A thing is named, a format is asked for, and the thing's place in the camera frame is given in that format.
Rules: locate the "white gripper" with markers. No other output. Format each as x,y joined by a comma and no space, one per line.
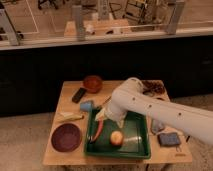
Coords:
100,116

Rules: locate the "red chili pepper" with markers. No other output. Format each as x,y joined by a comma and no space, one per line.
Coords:
97,133

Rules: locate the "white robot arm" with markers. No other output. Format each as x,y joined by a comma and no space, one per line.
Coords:
128,96

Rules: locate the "red bowl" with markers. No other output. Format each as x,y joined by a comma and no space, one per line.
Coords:
92,83

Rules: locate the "purple bowl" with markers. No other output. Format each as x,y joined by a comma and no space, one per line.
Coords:
66,137

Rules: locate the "blue plastic cup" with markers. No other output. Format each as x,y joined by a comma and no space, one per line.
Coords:
87,106

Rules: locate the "yellow apple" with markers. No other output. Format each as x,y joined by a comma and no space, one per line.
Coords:
116,138

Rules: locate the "wooden table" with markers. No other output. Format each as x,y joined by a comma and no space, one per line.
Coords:
159,155

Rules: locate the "yellow banana toy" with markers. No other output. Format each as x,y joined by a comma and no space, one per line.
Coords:
69,116

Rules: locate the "black rectangular block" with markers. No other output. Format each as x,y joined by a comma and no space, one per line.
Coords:
78,95

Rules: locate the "green plastic tray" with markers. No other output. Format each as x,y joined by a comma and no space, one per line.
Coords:
107,139

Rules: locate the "blue sponge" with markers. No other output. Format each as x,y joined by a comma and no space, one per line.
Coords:
169,139

